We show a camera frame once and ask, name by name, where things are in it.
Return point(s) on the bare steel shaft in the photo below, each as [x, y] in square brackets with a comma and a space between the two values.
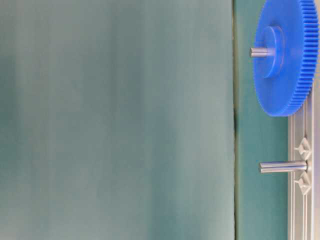
[283, 166]

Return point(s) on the steel shaft through large gear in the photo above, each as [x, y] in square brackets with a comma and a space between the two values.
[261, 52]

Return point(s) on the large blue plastic gear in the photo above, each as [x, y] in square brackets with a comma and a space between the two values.
[287, 62]

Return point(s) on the silver aluminium extrusion rail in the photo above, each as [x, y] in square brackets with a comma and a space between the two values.
[304, 123]

